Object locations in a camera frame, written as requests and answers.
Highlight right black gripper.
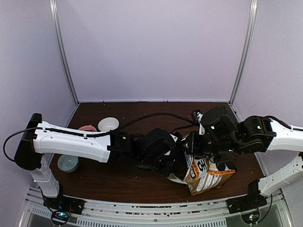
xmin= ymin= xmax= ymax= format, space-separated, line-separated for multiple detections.
xmin=182 ymin=131 xmax=241 ymax=156

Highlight pet food bag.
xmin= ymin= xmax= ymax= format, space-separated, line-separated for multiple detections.
xmin=167 ymin=153 xmax=237 ymax=195

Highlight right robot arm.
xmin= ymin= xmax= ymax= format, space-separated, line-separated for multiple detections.
xmin=180 ymin=106 xmax=303 ymax=209

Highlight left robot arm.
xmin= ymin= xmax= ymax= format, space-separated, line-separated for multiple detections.
xmin=14 ymin=113 xmax=178 ymax=210

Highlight pink pet bowl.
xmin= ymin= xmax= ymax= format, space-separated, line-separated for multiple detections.
xmin=78 ymin=125 xmax=97 ymax=132

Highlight white ceramic bowl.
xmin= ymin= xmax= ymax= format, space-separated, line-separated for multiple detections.
xmin=98 ymin=117 xmax=119 ymax=132

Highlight light blue ceramic bowl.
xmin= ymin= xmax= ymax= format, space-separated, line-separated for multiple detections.
xmin=57 ymin=155 xmax=79 ymax=173

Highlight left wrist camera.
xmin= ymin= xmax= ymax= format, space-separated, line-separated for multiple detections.
xmin=170 ymin=132 xmax=182 ymax=157

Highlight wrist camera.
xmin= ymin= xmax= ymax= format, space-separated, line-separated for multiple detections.
xmin=191 ymin=109 xmax=205 ymax=135
xmin=170 ymin=132 xmax=182 ymax=157

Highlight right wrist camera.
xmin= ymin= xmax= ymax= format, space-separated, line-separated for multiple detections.
xmin=191 ymin=109 xmax=205 ymax=135

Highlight front aluminium rail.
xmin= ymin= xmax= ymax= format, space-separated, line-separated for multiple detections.
xmin=23 ymin=192 xmax=288 ymax=227

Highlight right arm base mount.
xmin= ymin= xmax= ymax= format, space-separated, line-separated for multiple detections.
xmin=226 ymin=180 xmax=267 ymax=225

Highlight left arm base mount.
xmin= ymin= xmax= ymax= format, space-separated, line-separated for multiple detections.
xmin=40 ymin=183 xmax=85 ymax=227

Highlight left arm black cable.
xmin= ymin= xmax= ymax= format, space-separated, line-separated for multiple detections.
xmin=3 ymin=113 xmax=197 ymax=164

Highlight right metal frame post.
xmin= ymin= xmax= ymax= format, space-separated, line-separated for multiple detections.
xmin=229 ymin=0 xmax=258 ymax=106

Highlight metal frame post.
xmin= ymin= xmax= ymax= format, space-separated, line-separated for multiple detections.
xmin=49 ymin=0 xmax=79 ymax=105
xmin=229 ymin=0 xmax=258 ymax=106

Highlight left metal frame post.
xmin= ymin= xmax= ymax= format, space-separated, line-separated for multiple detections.
xmin=49 ymin=0 xmax=79 ymax=105

